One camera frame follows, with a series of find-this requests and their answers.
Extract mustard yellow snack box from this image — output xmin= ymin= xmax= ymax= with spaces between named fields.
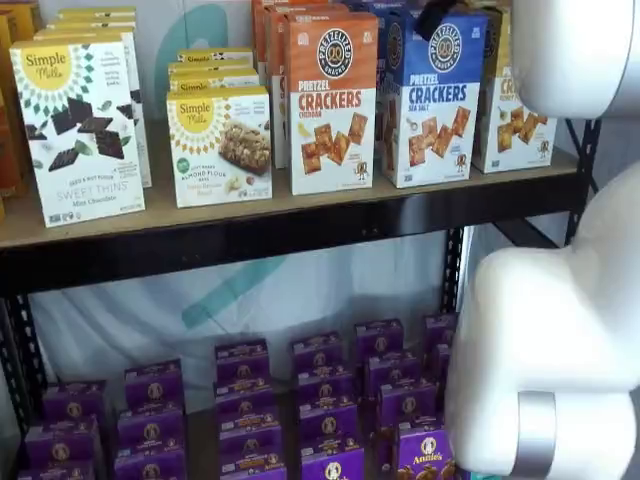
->
xmin=7 ymin=0 xmax=46 ymax=44

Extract orange pretzel crackers box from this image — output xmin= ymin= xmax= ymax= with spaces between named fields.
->
xmin=263 ymin=3 xmax=351 ymax=170
xmin=251 ymin=0 xmax=321 ymax=76
xmin=283 ymin=10 xmax=380 ymax=197

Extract black metal shelf rack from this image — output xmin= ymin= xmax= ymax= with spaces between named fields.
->
xmin=0 ymin=117 xmax=602 ymax=480

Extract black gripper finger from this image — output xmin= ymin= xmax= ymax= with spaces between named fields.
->
xmin=414 ymin=0 xmax=460 ymax=39

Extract Simple Mills almond bars box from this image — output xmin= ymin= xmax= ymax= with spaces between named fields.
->
xmin=165 ymin=84 xmax=274 ymax=209
xmin=176 ymin=46 xmax=255 ymax=66
xmin=168 ymin=74 xmax=262 ymax=96
xmin=167 ymin=62 xmax=259 ymax=80

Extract yellow pretzel crackers box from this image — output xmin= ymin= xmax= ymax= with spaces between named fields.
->
xmin=472 ymin=0 xmax=559 ymax=175

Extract particleboard shelf board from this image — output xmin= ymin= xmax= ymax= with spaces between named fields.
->
xmin=0 ymin=117 xmax=581 ymax=250

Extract purple Annie's snack boxes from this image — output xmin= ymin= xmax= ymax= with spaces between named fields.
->
xmin=14 ymin=319 xmax=451 ymax=480

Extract blue pretzel crackers box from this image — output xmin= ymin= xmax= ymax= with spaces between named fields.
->
xmin=380 ymin=8 xmax=489 ymax=190
xmin=342 ymin=0 xmax=426 ymax=16

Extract Simple Mills Sweet Thins box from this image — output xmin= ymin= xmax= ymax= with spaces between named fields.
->
xmin=52 ymin=12 xmax=137 ymax=23
xmin=57 ymin=5 xmax=137 ymax=16
xmin=8 ymin=31 xmax=147 ymax=229
xmin=32 ymin=27 xmax=154 ymax=190
xmin=46 ymin=18 xmax=137 ymax=32

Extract plain orange snack box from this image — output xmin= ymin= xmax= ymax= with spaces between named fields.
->
xmin=0 ymin=12 xmax=32 ymax=201

